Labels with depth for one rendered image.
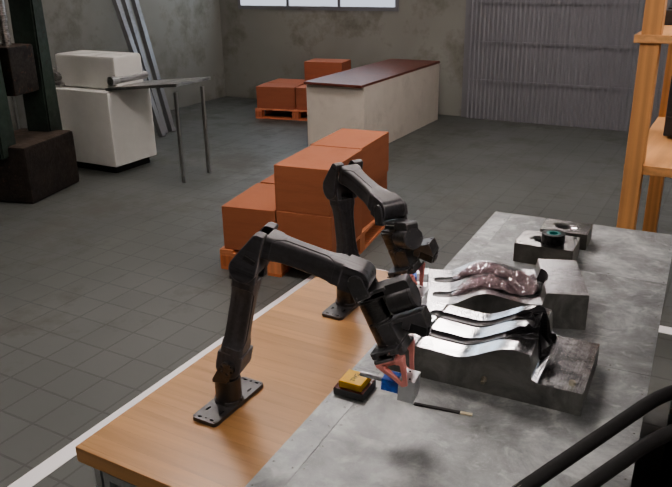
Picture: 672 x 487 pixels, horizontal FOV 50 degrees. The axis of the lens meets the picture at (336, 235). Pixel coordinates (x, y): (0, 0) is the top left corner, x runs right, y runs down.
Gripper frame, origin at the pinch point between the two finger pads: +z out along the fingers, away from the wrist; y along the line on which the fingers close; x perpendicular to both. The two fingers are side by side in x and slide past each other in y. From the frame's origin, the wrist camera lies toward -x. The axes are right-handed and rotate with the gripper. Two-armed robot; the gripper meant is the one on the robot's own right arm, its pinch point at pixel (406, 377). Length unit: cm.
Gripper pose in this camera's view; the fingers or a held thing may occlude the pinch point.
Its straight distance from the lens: 160.6
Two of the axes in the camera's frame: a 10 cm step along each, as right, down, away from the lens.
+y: 3.7, -3.3, 8.7
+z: 4.1, 8.9, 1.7
